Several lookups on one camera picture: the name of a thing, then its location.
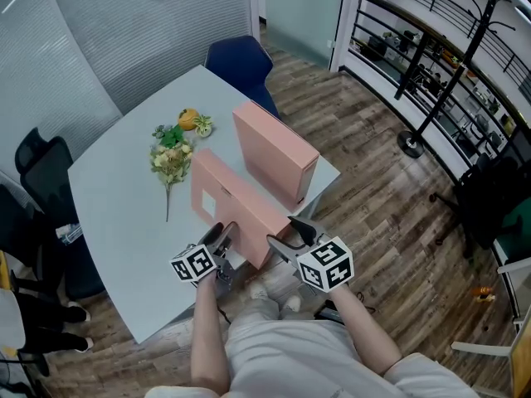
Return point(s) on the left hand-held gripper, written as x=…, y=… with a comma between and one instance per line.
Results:
x=193, y=263

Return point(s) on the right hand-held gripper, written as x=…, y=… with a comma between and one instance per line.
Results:
x=325, y=265

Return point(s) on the plain-faced pink file box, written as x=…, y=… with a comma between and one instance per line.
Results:
x=269, y=156

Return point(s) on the person's right forearm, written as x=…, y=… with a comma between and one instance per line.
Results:
x=365, y=334

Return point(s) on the person's left forearm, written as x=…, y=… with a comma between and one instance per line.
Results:
x=209, y=334

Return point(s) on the black coat rack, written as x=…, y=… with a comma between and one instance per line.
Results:
x=448, y=89

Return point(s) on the person's white right shoe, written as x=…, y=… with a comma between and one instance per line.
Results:
x=292, y=303

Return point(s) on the black device with screen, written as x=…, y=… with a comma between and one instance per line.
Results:
x=332, y=314

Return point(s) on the artificial flower bouquet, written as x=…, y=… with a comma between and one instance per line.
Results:
x=170, y=162

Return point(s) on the person's white shirt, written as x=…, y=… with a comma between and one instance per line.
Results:
x=298, y=363

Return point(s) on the orange pumpkin ornament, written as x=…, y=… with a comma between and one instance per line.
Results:
x=187, y=119

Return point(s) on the clear plastic water bottle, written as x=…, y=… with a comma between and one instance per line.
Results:
x=69, y=234

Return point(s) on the dark blue chair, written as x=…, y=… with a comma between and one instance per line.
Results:
x=240, y=69

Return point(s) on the black and green office chair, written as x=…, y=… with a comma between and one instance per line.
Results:
x=489, y=214

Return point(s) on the round yellow table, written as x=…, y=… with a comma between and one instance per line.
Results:
x=2, y=268

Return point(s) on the frosted glass door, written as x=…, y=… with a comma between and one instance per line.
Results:
x=303, y=19

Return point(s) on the wooden desk with white frame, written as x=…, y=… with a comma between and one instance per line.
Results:
x=520, y=363

